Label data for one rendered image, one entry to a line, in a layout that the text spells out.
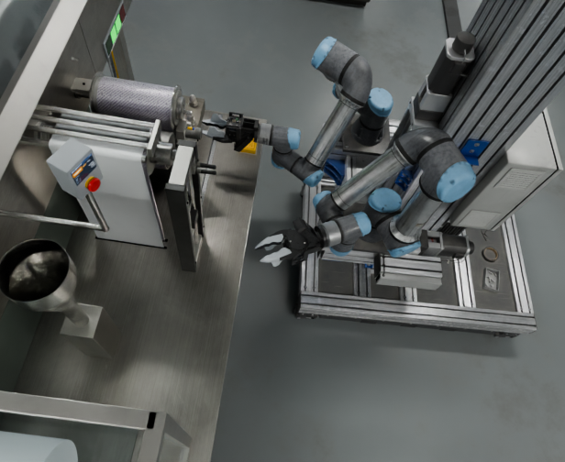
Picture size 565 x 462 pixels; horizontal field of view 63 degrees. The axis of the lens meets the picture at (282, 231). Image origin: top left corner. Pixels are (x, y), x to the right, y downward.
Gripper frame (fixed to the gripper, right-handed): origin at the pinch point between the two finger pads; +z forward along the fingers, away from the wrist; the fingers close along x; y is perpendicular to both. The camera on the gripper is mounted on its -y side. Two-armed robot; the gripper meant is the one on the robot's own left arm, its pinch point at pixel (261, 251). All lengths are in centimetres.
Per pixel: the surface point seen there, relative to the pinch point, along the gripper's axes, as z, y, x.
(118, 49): 16, 31, 156
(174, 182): 18.7, -22.4, 14.3
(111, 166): 32.6, -18.9, 28.7
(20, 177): 56, -15, 37
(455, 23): -256, 94, 207
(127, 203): 32.1, 0.0, 31.0
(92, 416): 46, -32, -38
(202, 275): 15.5, 31.7, 16.5
